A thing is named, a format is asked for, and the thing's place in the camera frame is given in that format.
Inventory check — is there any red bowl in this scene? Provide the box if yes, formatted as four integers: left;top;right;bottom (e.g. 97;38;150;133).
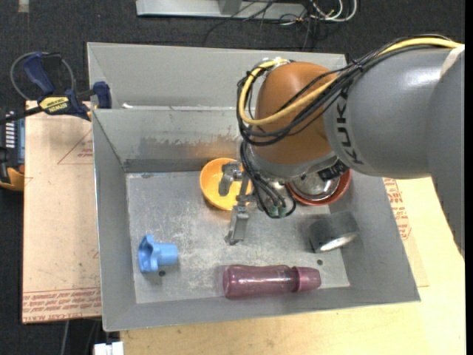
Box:
285;167;353;207

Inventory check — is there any grey metal bin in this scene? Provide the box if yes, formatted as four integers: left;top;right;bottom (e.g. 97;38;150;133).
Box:
86;41;421;333

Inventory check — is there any blue plastic fitting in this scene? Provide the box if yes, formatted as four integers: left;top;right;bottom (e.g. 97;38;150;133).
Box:
137;234;180;274

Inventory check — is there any yellow bowl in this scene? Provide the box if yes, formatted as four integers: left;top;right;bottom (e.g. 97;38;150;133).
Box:
200;157;254;212

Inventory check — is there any pink plastic baby bottle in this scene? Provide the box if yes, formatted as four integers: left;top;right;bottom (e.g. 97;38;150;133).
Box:
222;263;322;300

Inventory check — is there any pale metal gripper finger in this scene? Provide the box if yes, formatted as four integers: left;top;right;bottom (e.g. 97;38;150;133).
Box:
218;162;244;197
224;205;251;246

